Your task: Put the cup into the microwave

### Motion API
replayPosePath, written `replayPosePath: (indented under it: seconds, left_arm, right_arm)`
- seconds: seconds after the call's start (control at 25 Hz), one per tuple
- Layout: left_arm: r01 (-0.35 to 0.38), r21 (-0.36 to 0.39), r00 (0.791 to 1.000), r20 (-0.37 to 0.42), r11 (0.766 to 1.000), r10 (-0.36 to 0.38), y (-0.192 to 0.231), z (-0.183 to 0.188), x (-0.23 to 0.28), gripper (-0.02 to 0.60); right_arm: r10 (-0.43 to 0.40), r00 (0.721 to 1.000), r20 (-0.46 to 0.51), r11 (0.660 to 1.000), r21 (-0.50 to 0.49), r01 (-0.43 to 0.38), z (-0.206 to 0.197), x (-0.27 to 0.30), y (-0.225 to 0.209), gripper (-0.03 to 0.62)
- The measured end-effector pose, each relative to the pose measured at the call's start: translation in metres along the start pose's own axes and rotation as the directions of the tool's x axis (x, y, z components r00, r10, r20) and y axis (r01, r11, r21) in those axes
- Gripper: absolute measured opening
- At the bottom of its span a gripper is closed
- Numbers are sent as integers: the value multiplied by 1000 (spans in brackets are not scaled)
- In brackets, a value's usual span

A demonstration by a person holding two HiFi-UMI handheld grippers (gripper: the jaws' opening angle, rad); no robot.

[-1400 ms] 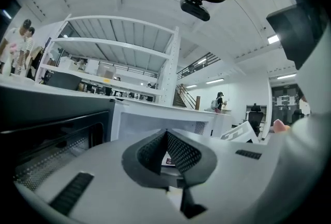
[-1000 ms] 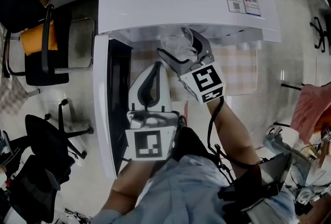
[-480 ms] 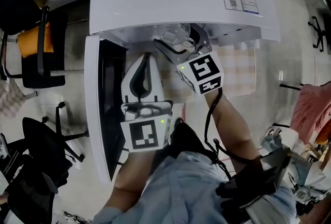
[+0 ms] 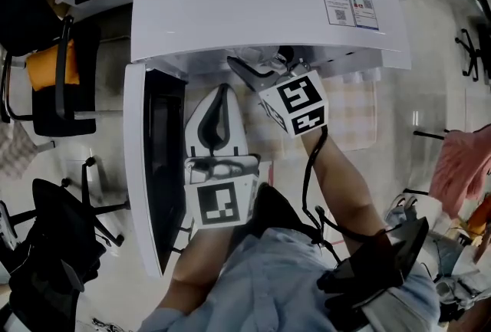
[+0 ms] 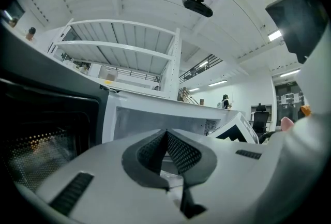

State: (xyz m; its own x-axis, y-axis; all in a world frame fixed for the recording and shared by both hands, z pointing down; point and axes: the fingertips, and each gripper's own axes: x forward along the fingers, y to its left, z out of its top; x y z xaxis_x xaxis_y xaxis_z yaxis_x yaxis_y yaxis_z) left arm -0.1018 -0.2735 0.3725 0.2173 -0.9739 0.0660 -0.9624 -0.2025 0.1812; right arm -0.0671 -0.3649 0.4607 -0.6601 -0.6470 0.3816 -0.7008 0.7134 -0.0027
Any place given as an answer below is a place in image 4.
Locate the person's light blue shirt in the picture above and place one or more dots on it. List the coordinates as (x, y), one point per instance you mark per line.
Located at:
(268, 284)

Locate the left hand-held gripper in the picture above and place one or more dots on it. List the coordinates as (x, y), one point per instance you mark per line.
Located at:
(218, 204)

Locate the pink fluffy cloth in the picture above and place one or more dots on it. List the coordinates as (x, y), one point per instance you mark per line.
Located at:
(460, 165)

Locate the black office chair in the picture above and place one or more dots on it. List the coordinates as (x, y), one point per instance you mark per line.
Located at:
(50, 246)
(57, 112)

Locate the black chair base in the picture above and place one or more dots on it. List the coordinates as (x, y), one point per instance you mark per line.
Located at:
(473, 54)

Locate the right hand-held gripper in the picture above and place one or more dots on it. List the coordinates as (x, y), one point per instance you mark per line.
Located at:
(299, 100)

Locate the person's left forearm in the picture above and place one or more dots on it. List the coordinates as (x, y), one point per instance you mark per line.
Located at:
(199, 269)

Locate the translucent cup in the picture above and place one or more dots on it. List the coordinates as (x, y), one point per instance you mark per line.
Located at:
(261, 53)

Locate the pale chequered table mat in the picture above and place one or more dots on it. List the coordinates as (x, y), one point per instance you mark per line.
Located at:
(353, 116)

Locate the person's right forearm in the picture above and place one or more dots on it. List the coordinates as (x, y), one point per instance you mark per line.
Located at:
(341, 185)

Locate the orange cushion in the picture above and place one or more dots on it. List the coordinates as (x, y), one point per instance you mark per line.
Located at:
(42, 66)

